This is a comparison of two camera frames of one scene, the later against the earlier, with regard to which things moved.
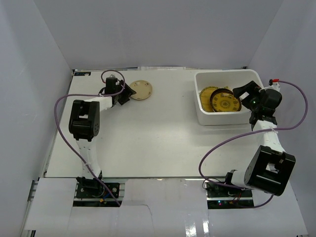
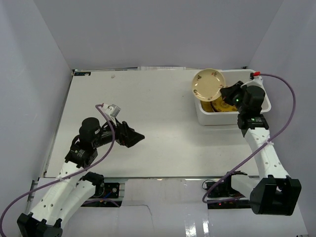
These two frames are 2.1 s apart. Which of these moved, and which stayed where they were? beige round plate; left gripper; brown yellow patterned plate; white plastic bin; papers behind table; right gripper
Moved: right gripper; left gripper; beige round plate
Stayed: papers behind table; brown yellow patterned plate; white plastic bin
